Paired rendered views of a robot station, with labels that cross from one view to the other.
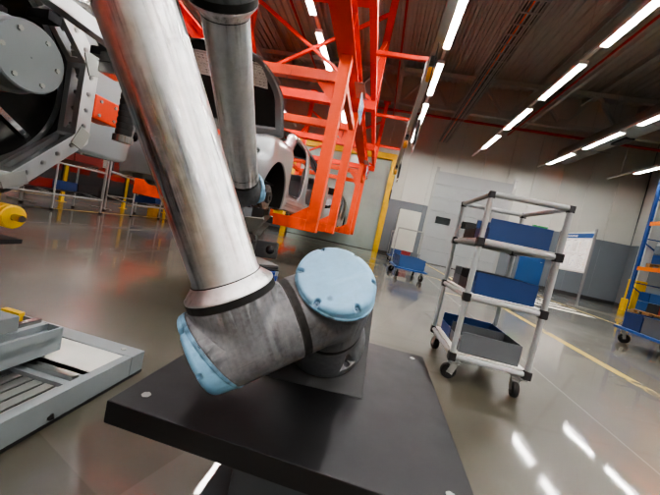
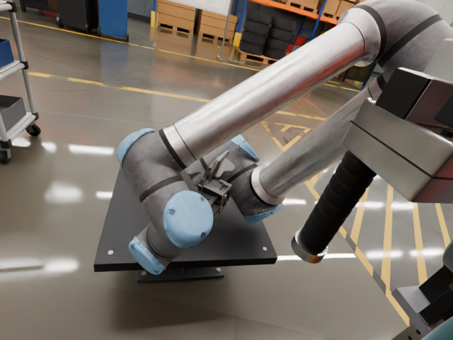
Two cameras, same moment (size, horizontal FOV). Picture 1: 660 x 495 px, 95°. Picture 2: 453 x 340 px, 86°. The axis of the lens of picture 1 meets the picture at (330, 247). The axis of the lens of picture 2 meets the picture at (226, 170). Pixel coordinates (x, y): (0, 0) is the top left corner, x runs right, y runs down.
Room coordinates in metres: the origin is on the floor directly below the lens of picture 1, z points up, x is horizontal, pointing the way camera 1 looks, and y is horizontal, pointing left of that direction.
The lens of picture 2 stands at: (0.99, 0.70, 0.99)
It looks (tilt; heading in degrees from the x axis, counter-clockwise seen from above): 33 degrees down; 242
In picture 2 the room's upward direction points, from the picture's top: 15 degrees clockwise
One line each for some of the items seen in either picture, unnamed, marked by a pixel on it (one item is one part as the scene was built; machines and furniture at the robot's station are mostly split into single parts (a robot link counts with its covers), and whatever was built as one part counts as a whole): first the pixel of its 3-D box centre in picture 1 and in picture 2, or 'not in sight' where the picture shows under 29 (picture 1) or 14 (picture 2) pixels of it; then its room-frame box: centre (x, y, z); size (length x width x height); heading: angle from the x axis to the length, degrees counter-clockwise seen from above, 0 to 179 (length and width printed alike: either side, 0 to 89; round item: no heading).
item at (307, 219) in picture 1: (310, 142); not in sight; (4.37, 0.58, 1.75); 0.68 x 0.16 x 2.45; 83
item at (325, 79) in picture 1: (247, 75); not in sight; (4.51, 1.68, 2.54); 2.58 x 0.12 x 0.42; 83
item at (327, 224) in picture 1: (329, 171); not in sight; (6.28, 0.33, 1.75); 0.68 x 0.16 x 2.45; 83
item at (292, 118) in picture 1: (286, 124); not in sight; (6.43, 1.43, 2.54); 2.58 x 0.12 x 0.42; 83
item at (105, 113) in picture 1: (97, 110); not in sight; (0.94, 0.78, 0.85); 0.09 x 0.08 x 0.07; 173
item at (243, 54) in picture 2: not in sight; (265, 38); (-2.67, -5.85, 0.55); 1.40 x 0.80 x 1.09; 174
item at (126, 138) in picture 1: (127, 110); (333, 206); (0.76, 0.56, 0.83); 0.04 x 0.04 x 0.16
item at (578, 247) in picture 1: (568, 265); not in sight; (8.08, -6.29, 0.98); 1.50 x 0.50 x 1.95; 172
